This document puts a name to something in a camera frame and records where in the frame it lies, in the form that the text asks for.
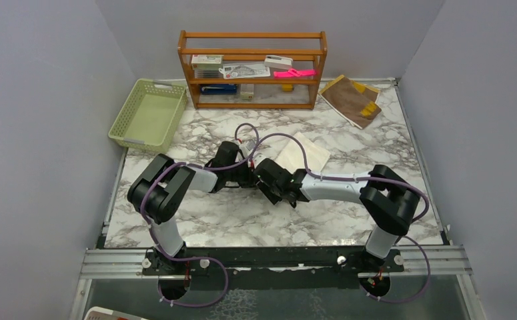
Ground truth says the white towel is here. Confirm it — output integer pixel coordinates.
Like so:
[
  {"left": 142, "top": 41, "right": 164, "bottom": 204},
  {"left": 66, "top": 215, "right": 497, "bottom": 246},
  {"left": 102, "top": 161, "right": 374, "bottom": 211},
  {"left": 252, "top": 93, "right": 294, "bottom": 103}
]
[{"left": 276, "top": 131, "right": 332, "bottom": 173}]

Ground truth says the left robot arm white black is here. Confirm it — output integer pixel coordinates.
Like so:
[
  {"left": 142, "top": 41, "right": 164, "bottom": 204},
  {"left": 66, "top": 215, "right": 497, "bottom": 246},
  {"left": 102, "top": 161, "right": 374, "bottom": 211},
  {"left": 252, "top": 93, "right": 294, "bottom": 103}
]
[{"left": 127, "top": 141, "right": 256, "bottom": 274}]

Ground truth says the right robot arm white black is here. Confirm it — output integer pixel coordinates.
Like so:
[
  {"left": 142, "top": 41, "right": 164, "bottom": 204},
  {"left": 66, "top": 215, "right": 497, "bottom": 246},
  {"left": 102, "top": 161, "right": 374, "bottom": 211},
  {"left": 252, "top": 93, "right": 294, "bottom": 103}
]
[{"left": 253, "top": 159, "right": 422, "bottom": 271}]

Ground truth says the blue object lower shelf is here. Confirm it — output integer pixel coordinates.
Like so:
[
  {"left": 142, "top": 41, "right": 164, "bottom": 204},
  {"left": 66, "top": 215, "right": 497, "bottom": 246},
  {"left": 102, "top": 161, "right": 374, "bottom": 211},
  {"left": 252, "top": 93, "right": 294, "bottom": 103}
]
[{"left": 200, "top": 83, "right": 237, "bottom": 95}]

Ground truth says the small green white box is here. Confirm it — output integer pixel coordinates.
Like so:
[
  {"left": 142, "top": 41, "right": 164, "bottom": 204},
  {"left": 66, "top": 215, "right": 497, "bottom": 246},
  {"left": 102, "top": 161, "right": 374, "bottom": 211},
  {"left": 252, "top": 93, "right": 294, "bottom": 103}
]
[{"left": 239, "top": 83, "right": 255, "bottom": 101}]

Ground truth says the ruler set package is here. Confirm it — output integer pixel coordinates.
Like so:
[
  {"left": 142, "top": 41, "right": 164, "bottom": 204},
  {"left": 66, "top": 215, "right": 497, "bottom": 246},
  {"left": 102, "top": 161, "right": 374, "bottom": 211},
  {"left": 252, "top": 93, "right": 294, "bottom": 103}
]
[{"left": 219, "top": 63, "right": 271, "bottom": 79}]

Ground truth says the green plastic basket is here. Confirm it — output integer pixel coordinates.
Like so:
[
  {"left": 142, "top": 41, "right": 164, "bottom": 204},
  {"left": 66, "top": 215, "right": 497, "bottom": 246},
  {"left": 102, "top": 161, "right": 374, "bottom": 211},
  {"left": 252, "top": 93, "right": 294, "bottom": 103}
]
[{"left": 108, "top": 78, "right": 187, "bottom": 153}]

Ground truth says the yellow object lower shelf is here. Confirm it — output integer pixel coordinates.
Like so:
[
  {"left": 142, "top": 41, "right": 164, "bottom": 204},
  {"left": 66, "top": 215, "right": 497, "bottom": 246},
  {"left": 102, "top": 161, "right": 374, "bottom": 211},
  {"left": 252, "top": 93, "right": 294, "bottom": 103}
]
[{"left": 281, "top": 83, "right": 294, "bottom": 93}]

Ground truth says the white box red label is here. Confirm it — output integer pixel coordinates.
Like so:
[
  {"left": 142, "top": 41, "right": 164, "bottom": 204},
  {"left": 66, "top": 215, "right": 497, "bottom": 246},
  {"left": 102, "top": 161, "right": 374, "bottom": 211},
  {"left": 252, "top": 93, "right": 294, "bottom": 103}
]
[{"left": 191, "top": 54, "right": 223, "bottom": 67}]

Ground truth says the pink tool on shelf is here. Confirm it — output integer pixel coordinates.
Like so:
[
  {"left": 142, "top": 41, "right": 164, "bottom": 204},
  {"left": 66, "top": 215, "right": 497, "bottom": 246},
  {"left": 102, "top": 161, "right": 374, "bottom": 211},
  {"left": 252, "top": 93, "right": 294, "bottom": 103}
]
[{"left": 274, "top": 69, "right": 316, "bottom": 79}]

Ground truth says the white device on shelf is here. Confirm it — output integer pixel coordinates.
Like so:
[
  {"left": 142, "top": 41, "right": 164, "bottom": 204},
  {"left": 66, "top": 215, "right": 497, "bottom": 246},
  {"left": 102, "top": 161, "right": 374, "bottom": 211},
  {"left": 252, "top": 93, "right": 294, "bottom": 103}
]
[{"left": 264, "top": 55, "right": 293, "bottom": 71}]

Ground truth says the brown yellow cloth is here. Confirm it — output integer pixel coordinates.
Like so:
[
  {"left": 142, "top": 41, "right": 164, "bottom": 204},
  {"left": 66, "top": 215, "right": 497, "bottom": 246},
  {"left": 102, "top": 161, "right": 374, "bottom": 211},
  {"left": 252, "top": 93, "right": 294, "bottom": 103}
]
[{"left": 319, "top": 75, "right": 382, "bottom": 129}]

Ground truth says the wooden shelf rack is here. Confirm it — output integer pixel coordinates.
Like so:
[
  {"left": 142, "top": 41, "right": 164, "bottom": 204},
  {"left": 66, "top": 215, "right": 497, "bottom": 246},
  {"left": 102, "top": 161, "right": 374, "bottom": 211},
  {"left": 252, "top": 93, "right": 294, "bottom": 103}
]
[{"left": 177, "top": 30, "right": 328, "bottom": 110}]

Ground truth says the white red object bottom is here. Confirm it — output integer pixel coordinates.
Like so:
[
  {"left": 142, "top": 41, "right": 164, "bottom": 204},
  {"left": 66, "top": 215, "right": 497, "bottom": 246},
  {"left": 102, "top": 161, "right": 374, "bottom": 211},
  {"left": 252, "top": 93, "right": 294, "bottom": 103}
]
[{"left": 83, "top": 307, "right": 147, "bottom": 320}]

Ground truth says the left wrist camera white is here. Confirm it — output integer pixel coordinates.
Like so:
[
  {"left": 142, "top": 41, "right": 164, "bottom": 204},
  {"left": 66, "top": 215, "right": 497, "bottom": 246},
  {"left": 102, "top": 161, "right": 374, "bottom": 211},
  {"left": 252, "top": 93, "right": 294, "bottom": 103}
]
[{"left": 239, "top": 140, "right": 256, "bottom": 159}]

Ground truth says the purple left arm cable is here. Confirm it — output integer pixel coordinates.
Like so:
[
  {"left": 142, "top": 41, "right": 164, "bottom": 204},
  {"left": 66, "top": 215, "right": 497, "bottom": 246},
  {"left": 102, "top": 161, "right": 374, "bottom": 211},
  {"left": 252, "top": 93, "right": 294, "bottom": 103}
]
[{"left": 139, "top": 123, "right": 262, "bottom": 309}]

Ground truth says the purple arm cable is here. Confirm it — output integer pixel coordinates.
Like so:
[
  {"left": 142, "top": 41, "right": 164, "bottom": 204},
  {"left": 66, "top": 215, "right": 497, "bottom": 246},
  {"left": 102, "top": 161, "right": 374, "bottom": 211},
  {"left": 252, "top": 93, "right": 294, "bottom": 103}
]
[
  {"left": 139, "top": 123, "right": 262, "bottom": 309},
  {"left": 249, "top": 132, "right": 432, "bottom": 305}
]

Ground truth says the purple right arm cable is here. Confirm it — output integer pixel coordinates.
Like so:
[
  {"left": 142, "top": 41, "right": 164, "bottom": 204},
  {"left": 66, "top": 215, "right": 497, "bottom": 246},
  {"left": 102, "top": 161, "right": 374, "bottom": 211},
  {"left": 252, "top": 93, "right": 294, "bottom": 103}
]
[{"left": 249, "top": 132, "right": 432, "bottom": 305}]

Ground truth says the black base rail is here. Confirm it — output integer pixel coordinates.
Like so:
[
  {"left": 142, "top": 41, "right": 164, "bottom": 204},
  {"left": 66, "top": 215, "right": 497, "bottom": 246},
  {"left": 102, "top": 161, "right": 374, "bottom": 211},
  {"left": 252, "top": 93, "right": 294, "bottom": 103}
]
[{"left": 141, "top": 245, "right": 404, "bottom": 291}]

